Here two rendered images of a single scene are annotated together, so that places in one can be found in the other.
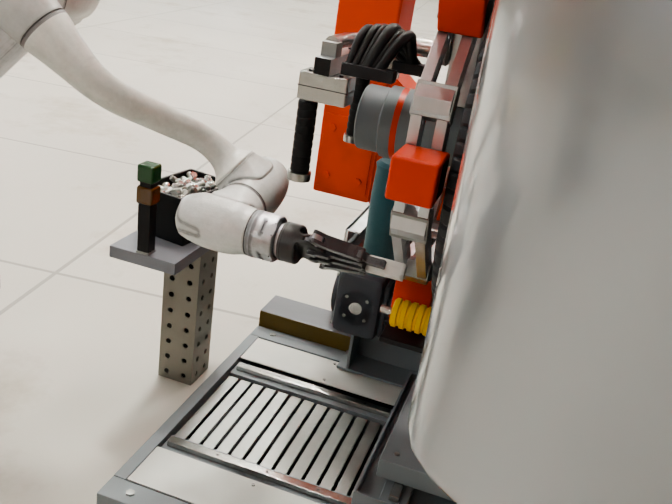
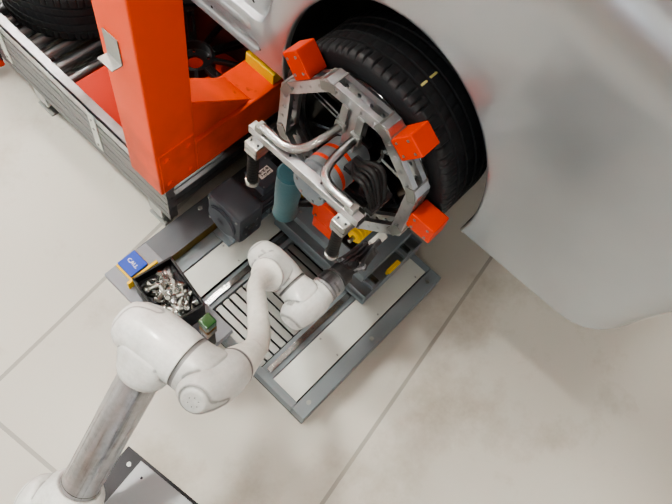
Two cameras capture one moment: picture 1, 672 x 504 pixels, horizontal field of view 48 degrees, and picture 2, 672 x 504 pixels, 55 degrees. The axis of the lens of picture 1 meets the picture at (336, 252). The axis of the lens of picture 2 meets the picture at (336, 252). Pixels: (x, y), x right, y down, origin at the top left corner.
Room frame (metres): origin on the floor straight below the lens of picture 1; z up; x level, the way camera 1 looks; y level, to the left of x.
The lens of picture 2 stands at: (1.12, 0.96, 2.47)
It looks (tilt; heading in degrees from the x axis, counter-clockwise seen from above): 62 degrees down; 282
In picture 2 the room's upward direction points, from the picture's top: 18 degrees clockwise
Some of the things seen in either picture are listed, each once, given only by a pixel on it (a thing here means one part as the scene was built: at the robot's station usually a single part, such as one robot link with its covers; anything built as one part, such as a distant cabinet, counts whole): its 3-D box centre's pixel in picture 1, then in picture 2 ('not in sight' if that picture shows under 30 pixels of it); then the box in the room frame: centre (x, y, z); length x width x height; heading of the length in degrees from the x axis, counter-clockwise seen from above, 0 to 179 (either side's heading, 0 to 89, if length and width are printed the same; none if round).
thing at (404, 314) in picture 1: (453, 328); (376, 216); (1.28, -0.25, 0.51); 0.29 x 0.06 x 0.06; 75
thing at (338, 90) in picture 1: (326, 86); (347, 219); (1.31, 0.06, 0.93); 0.09 x 0.05 x 0.05; 75
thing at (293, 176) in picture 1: (303, 138); (335, 242); (1.32, 0.09, 0.83); 0.04 x 0.04 x 0.16
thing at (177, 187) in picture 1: (186, 203); (169, 297); (1.71, 0.38, 0.51); 0.20 x 0.14 x 0.13; 156
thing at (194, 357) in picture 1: (188, 304); not in sight; (1.76, 0.37, 0.21); 0.10 x 0.10 x 0.42; 75
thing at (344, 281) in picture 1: (411, 329); (260, 198); (1.73, -0.23, 0.26); 0.42 x 0.18 x 0.35; 75
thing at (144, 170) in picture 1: (149, 172); (207, 322); (1.54, 0.43, 0.64); 0.04 x 0.04 x 0.04; 75
